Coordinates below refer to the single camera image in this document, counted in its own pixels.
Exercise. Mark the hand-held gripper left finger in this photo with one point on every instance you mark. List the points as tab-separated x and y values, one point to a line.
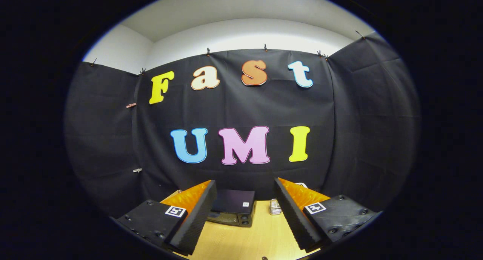
196	222

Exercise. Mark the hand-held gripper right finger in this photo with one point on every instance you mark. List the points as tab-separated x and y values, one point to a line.
294	222

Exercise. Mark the row of black cloth clips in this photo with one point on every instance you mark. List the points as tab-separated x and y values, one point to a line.
208	51

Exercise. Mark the black toaster oven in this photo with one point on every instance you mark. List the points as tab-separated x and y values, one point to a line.
234	203

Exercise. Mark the red clothespin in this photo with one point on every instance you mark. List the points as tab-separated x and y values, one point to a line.
131	105

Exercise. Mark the white pop-up toaster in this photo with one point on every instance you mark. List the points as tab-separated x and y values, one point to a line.
302	185

